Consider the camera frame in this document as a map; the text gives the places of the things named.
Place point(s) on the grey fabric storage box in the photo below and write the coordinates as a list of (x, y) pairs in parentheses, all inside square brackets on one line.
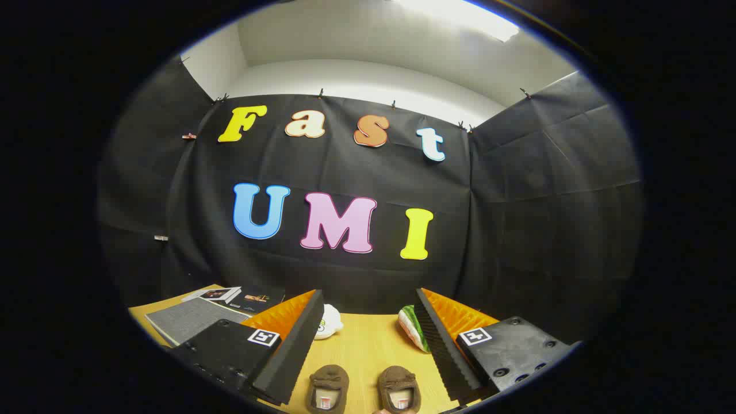
[(190, 319)]

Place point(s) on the row of black cloth clips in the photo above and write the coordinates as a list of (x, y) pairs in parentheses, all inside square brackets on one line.
[(321, 92)]

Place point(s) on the black backdrop cloth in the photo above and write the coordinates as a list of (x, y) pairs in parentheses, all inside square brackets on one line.
[(345, 172)]

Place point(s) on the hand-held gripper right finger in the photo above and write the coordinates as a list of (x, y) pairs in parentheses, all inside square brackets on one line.
[(445, 351)]

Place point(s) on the white portrait book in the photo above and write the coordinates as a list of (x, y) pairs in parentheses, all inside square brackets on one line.
[(218, 294)]

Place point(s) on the watermelon slice plush toy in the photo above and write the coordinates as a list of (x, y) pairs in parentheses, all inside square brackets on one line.
[(411, 325)]

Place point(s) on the white plush toy with face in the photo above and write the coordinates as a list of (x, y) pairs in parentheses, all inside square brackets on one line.
[(329, 322)]

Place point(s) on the black book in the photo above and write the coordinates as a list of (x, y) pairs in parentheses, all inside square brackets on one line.
[(259, 299)]

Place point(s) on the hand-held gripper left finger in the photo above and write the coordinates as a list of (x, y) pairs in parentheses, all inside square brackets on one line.
[(290, 356)]

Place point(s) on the brown fuzzy shoe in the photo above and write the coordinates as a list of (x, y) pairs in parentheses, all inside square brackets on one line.
[(328, 376), (398, 378)]

